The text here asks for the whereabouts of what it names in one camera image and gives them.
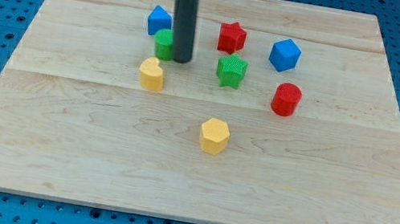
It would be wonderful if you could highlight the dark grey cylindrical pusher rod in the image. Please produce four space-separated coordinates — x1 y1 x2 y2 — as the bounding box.
172 0 199 63

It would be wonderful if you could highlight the yellow heart block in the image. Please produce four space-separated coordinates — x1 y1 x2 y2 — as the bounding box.
139 57 165 92

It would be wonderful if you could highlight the yellow hexagon block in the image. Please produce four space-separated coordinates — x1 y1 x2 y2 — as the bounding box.
199 117 231 155

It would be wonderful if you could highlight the blue triangular block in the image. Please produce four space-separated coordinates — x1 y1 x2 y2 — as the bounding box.
147 5 173 35

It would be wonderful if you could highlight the green cylinder block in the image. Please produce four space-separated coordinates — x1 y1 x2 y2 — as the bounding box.
154 29 173 61

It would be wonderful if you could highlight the red star block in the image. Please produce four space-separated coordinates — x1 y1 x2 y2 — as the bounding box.
217 22 247 55

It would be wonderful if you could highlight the green star block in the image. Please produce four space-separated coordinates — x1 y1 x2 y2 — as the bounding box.
216 53 248 90

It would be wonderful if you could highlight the blue cube block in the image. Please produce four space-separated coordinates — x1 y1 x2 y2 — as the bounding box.
268 39 301 72

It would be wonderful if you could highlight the red cylinder block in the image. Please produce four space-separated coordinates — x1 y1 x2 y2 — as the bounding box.
270 83 302 116

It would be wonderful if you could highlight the wooden board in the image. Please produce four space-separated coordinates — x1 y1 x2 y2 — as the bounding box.
0 0 400 224

